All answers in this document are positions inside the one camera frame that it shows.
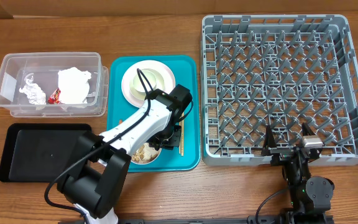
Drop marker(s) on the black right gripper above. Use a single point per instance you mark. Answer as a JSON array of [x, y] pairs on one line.
[[281, 154]]

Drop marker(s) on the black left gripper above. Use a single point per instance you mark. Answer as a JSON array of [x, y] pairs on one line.
[[175, 140]]

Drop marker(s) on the small pink bowl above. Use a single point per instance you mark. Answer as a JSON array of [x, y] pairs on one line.
[[146, 155]]

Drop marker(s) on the rice and peanut scraps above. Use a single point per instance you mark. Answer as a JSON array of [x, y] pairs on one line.
[[141, 154]]

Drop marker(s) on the white napkin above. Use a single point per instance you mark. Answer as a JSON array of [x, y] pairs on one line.
[[73, 85]]

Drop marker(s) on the red snack wrapper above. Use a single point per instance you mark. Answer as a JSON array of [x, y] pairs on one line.
[[54, 97]]

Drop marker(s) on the foil wrapper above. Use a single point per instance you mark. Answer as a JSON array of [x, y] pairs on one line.
[[34, 93]]

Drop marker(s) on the cream plastic cup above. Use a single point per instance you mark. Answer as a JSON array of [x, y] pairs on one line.
[[148, 78]]

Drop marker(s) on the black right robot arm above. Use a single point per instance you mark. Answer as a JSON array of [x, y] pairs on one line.
[[310, 195]]

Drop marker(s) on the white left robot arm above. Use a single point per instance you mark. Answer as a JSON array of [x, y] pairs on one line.
[[98, 165]]

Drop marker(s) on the grey dishwasher rack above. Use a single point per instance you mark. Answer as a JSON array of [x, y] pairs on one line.
[[278, 71]]

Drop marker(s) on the black waste tray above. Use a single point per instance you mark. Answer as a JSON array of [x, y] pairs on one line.
[[38, 152]]

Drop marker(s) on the clear plastic waste bin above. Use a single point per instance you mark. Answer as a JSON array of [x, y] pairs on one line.
[[45, 67]]

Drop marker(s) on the pink plate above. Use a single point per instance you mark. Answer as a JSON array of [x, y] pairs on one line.
[[166, 73]]

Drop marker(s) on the cream bowl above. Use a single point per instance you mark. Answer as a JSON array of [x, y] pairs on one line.
[[160, 85]]

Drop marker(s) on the teal plastic tray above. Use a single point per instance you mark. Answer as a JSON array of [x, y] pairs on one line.
[[184, 70]]

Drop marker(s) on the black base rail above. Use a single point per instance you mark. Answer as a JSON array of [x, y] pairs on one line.
[[197, 221]]

